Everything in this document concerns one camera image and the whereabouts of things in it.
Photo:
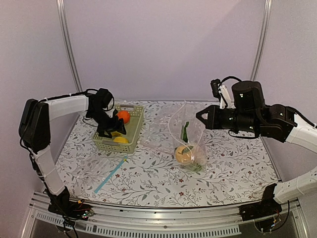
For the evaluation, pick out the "aluminium left corner post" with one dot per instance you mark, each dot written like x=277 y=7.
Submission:
x=67 y=42

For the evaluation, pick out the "aluminium right corner post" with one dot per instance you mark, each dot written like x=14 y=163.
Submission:
x=262 y=39

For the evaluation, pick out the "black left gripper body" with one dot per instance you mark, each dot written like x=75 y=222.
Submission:
x=104 y=122

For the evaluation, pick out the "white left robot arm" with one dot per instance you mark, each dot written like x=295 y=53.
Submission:
x=35 y=131

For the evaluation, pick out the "aluminium front rail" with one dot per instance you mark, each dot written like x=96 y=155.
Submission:
x=122 y=221

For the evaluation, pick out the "clear blue-zipper zip bag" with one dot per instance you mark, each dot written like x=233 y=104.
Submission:
x=96 y=172

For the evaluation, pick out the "orange toy orange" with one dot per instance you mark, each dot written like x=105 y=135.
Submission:
x=125 y=115

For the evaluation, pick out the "clear pink-zipper zip bag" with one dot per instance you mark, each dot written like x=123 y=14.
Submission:
x=164 y=130

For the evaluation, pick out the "green toy grapes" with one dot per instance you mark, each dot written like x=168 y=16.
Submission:
x=195 y=167

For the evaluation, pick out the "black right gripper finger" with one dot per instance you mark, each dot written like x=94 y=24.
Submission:
x=205 y=122
x=203 y=114

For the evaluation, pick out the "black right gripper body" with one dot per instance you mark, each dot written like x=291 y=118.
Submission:
x=244 y=121

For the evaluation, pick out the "yellow toy banana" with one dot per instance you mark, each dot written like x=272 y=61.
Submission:
x=116 y=133

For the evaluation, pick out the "aluminium corner post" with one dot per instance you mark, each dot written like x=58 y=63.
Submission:
x=67 y=42
x=262 y=39

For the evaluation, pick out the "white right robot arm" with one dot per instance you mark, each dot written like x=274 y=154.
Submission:
x=303 y=182

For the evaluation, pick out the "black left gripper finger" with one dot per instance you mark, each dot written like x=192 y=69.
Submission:
x=120 y=127
x=107 y=133

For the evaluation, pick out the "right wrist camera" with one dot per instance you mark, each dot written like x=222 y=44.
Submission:
x=220 y=91

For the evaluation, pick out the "yellow toy lemon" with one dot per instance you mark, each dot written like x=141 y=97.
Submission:
x=120 y=139

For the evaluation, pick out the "floral patterned table mat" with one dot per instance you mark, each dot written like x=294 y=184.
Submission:
x=237 y=171

